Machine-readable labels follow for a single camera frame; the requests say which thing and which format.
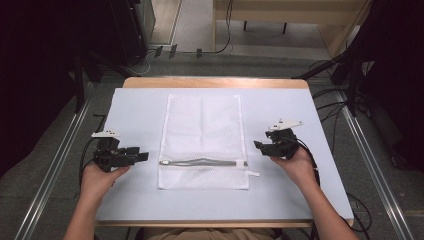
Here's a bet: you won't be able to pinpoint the black floor cable loop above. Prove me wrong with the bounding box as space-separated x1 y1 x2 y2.
345 192 373 240

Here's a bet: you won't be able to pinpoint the person's left hand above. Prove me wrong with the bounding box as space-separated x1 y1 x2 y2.
80 162 132 202

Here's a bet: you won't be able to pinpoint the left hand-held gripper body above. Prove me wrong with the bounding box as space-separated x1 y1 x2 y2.
91 130 141 173

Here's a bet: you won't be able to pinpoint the white floor cable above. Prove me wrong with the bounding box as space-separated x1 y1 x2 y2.
129 49 158 76

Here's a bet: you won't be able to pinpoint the wooden table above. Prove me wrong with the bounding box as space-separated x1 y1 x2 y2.
94 76 355 229

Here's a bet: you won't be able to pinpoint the light blue table mat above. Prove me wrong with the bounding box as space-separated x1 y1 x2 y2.
95 87 355 222

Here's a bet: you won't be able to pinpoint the left hand-held gripper black cable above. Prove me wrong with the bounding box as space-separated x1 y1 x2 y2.
78 113 108 188

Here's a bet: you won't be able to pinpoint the person's beige pants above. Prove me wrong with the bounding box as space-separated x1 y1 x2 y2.
142 227 285 240

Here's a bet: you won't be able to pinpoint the black floor cables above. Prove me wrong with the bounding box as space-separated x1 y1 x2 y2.
311 87 348 155

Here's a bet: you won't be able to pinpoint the right hand-held gripper black cable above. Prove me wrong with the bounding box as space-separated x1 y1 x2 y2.
295 137 322 188

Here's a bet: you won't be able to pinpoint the black metal stand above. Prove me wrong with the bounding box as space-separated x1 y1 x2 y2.
292 49 368 118
70 49 143 114

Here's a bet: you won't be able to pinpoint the white mesh laundry bag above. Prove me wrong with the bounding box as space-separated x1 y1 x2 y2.
157 93 261 191

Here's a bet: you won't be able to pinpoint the metal floor rail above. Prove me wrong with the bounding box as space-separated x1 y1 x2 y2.
13 83 94 240
335 89 416 240

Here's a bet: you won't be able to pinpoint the light wooden bench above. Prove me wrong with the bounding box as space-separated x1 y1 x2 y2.
213 0 372 58

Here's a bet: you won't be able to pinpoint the hand-held gripper black cable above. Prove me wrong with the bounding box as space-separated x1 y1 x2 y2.
78 113 108 188
295 137 322 188

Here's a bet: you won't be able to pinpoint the person's right hand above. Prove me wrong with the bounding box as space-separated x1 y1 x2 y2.
269 146 322 190

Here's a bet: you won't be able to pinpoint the black curtain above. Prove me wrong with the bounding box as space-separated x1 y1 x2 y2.
0 0 86 178
344 0 424 172

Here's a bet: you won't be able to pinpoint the black cabinet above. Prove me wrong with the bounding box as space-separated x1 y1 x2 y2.
109 0 157 67

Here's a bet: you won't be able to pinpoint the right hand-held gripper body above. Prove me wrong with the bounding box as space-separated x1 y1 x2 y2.
264 118 305 161

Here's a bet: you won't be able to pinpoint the black hanging cable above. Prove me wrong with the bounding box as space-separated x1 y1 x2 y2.
213 0 234 55

